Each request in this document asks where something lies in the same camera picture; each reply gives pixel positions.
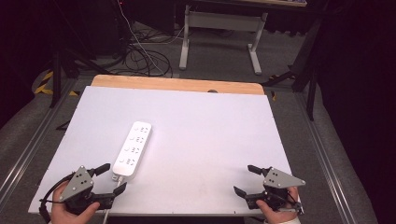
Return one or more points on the white board table cover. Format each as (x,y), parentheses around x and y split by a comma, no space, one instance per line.
(202,140)

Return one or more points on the yellow black hazard tape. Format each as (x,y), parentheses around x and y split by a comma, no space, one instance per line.
(42,87)

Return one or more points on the white metal desk frame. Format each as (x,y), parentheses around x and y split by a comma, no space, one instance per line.
(186,46)

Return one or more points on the person's left hand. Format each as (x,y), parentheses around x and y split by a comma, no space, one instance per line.
(60,214)

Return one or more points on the person's right hand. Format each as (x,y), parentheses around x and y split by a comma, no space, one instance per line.
(277,217)

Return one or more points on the black metal stand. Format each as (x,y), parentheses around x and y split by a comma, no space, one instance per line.
(311,77)
(56,77)

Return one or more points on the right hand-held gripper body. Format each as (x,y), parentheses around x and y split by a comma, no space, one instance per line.
(280,179)

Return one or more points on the wooden desktop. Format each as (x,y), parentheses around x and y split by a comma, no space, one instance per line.
(264,2)

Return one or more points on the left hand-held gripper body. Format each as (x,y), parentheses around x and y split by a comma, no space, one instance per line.
(76,183)

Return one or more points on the aluminium floor rail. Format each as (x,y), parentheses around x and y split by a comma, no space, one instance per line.
(31,143)
(327,161)

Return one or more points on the white power strip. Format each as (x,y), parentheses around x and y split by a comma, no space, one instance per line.
(132,151)

